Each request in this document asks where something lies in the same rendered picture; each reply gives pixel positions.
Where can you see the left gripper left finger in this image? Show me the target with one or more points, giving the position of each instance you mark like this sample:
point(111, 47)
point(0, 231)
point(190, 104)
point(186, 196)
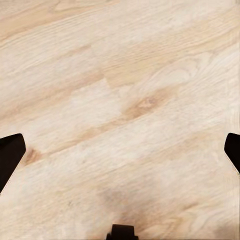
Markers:
point(12, 150)

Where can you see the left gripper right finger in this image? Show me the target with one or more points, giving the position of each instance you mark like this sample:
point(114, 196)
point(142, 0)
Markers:
point(232, 149)

